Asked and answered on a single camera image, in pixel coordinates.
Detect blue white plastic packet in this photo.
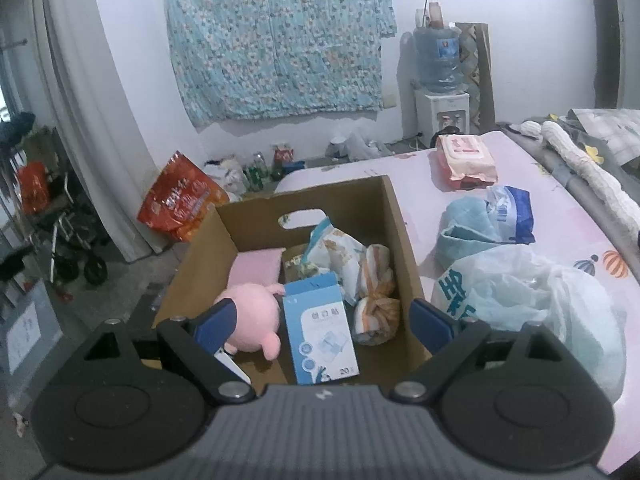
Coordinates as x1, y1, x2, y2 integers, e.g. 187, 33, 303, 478
484, 185, 536, 246

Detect pink plush toy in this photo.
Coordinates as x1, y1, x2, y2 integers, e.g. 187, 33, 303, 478
212, 282, 287, 361

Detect blue carton box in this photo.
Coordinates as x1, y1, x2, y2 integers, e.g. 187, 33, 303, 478
281, 271, 361, 386

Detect brown cardboard box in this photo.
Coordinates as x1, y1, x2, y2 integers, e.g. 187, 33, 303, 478
137, 175, 433, 388

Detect patterned leaning board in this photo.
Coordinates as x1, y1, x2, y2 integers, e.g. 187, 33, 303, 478
454, 21, 497, 133

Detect white plastic bag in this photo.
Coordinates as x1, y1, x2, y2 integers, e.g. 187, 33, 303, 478
430, 245, 628, 403

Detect blue floral cloth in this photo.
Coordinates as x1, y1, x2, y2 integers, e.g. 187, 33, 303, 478
164, 0, 398, 128

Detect orange snack bag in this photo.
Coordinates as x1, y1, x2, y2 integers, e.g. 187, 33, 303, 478
137, 151, 231, 243

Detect steel pot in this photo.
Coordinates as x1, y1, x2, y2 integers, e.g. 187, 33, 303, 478
327, 135, 353, 160

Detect blue water jug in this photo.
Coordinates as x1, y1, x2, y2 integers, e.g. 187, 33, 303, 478
412, 22, 463, 95

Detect white curtain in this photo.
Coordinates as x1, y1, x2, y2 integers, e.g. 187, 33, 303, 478
32, 0, 168, 265

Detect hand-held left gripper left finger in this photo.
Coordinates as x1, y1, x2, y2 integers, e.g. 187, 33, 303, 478
82, 298, 257, 403

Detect white orange striped sock bundle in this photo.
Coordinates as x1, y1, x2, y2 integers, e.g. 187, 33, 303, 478
357, 243, 397, 301

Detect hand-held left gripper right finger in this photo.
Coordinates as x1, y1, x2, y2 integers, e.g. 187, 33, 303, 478
390, 298, 562, 403

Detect grey blanket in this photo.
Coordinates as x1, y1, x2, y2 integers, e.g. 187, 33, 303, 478
500, 107, 640, 281

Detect grey storage box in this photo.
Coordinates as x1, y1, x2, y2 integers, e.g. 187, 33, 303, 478
0, 277, 63, 375

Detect black stroller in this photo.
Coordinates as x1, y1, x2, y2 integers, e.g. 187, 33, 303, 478
17, 160, 108, 288

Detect pink cloth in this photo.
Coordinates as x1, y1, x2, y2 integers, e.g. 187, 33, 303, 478
227, 247, 285, 288

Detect printed tissue packet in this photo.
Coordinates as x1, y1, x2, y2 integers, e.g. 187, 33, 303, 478
299, 219, 368, 307

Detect teal towel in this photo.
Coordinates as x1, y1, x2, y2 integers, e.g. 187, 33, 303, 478
434, 196, 501, 271

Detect pink wet wipes pack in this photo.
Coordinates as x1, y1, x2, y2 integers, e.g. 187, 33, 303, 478
434, 133, 499, 191

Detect green bottles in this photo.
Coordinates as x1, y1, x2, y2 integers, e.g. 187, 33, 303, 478
242, 152, 273, 192

